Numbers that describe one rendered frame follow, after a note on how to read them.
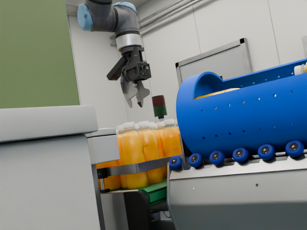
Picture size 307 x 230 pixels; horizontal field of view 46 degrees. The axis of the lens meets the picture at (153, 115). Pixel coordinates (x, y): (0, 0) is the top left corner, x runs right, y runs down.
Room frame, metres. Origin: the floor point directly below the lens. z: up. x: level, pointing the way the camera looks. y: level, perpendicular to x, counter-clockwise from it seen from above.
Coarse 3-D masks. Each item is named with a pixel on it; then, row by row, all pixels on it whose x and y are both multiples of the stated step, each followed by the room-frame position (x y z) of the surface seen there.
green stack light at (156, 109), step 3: (162, 105) 1.73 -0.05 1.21; (165, 105) 1.74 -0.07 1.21; (153, 108) 1.74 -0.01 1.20; (156, 108) 1.73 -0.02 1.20; (159, 108) 1.72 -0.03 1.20; (162, 108) 1.73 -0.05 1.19; (165, 108) 1.74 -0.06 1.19; (153, 111) 1.75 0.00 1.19; (156, 111) 1.73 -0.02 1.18; (159, 111) 1.72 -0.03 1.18; (162, 111) 1.73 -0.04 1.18; (165, 111) 1.74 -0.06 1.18; (156, 114) 1.73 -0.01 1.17; (159, 114) 1.72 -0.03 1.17; (162, 114) 1.72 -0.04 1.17; (165, 114) 1.73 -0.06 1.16
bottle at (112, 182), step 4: (116, 160) 1.25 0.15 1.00; (100, 164) 1.23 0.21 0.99; (104, 164) 1.23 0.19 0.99; (108, 164) 1.23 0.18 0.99; (112, 164) 1.23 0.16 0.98; (116, 164) 1.25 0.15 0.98; (108, 176) 1.23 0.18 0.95; (112, 176) 1.23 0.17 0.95; (116, 176) 1.24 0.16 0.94; (100, 180) 1.24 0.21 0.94; (104, 180) 1.23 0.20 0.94; (108, 180) 1.23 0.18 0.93; (112, 180) 1.23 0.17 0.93; (116, 180) 1.24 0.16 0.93; (100, 184) 1.24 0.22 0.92; (108, 184) 1.23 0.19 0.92; (112, 184) 1.23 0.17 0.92; (116, 184) 1.24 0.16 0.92; (120, 184) 1.25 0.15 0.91; (100, 188) 1.25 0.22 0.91; (112, 188) 1.23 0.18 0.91; (116, 188) 1.24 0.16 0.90
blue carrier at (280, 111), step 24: (264, 72) 1.13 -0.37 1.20; (288, 72) 1.11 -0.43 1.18; (192, 96) 1.06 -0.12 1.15; (216, 96) 1.00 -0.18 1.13; (240, 96) 0.96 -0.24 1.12; (264, 96) 0.92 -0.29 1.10; (288, 96) 0.88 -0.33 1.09; (192, 120) 1.05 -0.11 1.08; (216, 120) 1.01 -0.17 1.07; (240, 120) 0.97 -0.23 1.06; (264, 120) 0.93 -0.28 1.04; (288, 120) 0.90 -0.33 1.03; (192, 144) 1.09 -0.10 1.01; (216, 144) 1.05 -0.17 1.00; (240, 144) 1.01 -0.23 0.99
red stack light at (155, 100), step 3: (153, 99) 1.73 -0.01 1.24; (156, 99) 1.72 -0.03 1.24; (159, 99) 1.72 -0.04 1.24; (162, 99) 1.73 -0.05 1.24; (153, 102) 1.73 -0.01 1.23; (156, 102) 1.72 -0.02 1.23; (159, 102) 1.72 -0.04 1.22; (162, 102) 1.73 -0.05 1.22; (153, 105) 1.74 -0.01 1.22; (156, 105) 1.73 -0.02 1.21; (159, 105) 1.73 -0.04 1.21
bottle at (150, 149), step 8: (144, 128) 1.22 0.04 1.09; (144, 136) 1.21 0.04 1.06; (152, 136) 1.22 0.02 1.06; (144, 144) 1.20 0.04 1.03; (152, 144) 1.21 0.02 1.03; (144, 152) 1.21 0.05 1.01; (152, 152) 1.21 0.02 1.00; (160, 168) 1.23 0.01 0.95; (152, 176) 1.20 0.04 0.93; (160, 176) 1.22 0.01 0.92
